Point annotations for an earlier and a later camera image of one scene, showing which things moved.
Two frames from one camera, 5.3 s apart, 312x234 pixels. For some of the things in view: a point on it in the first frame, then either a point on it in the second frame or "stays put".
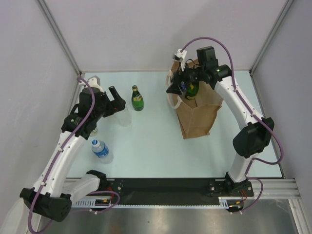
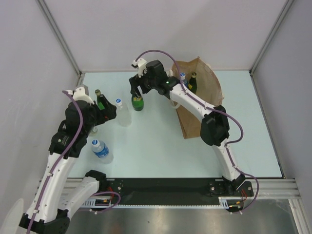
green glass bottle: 137,99 stays put
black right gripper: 174,87 → 135,82
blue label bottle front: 102,151 stays put
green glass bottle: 192,89 stays put
